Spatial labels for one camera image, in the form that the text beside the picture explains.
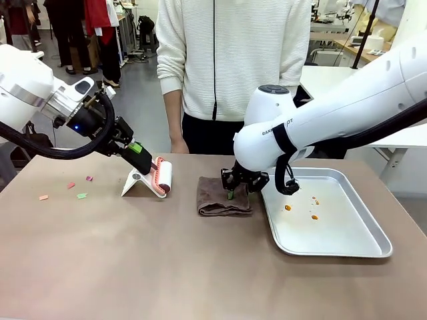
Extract dark bag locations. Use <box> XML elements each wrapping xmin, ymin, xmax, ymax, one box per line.
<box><xmin>19</xmin><ymin>121</ymin><xmax>54</xmax><ymax>149</ymax></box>

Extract person in white sweater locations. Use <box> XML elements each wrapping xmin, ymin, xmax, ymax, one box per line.
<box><xmin>155</xmin><ymin>0</ymin><xmax>313</xmax><ymax>156</ymax></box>

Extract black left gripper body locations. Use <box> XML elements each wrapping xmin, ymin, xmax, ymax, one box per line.
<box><xmin>71</xmin><ymin>95</ymin><xmax>135</xmax><ymax>157</ymax></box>

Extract person's right forearm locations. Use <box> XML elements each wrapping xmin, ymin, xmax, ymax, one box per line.
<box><xmin>165</xmin><ymin>89</ymin><xmax>184</xmax><ymax>141</ymax></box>

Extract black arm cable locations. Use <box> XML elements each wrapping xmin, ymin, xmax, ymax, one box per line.
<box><xmin>0</xmin><ymin>93</ymin><xmax>117</xmax><ymax>161</ymax></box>
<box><xmin>274</xmin><ymin>99</ymin><xmax>427</xmax><ymax>196</ymax></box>

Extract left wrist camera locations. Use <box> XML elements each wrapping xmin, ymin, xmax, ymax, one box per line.
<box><xmin>99</xmin><ymin>85</ymin><xmax>117</xmax><ymax>101</ymax></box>

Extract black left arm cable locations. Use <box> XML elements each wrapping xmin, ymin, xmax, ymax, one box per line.
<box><xmin>0</xmin><ymin>93</ymin><xmax>117</xmax><ymax>161</ymax></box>

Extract black pole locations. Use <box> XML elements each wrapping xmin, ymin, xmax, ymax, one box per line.
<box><xmin>352</xmin><ymin>0</ymin><xmax>381</xmax><ymax>70</ymax></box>

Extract white background table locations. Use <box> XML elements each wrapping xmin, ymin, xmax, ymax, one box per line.
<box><xmin>300</xmin><ymin>65</ymin><xmax>427</xmax><ymax>167</ymax></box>

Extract wooden background bench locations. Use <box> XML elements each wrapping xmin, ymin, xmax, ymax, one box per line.
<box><xmin>333</xmin><ymin>38</ymin><xmax>393</xmax><ymax>66</ymax></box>

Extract background person in black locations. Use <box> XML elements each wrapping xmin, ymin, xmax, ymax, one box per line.
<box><xmin>45</xmin><ymin>0</ymin><xmax>99</xmax><ymax>76</ymax></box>

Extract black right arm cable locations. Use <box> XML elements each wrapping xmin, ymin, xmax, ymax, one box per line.
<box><xmin>274</xmin><ymin>99</ymin><xmax>427</xmax><ymax>196</ymax></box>

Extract pink white lint roller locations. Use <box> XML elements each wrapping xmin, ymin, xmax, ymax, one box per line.
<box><xmin>146</xmin><ymin>155</ymin><xmax>174</xmax><ymax>197</ymax></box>

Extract silver metal tray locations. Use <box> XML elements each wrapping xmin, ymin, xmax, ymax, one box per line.
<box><xmin>260</xmin><ymin>167</ymin><xmax>394</xmax><ymax>258</ymax></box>

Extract background person red white clothes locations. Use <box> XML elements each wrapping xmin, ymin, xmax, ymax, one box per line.
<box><xmin>83</xmin><ymin>0</ymin><xmax>123</xmax><ymax>88</ymax></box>

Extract black tablet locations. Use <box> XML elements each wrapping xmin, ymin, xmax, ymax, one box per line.
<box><xmin>292</xmin><ymin>83</ymin><xmax>314</xmax><ymax>108</ymax></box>

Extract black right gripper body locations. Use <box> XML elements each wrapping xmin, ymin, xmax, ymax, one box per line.
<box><xmin>230</xmin><ymin>161</ymin><xmax>263</xmax><ymax>186</ymax></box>

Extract person's right hand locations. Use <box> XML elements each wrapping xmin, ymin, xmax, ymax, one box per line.
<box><xmin>169</xmin><ymin>134</ymin><xmax>190</xmax><ymax>155</ymax></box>

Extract white lint roller stand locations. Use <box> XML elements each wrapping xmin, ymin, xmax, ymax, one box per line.
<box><xmin>120</xmin><ymin>168</ymin><xmax>167</xmax><ymax>200</ymax></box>

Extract brown terry towel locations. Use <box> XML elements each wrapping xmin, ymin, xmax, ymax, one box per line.
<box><xmin>196</xmin><ymin>175</ymin><xmax>254</xmax><ymax>218</ymax></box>

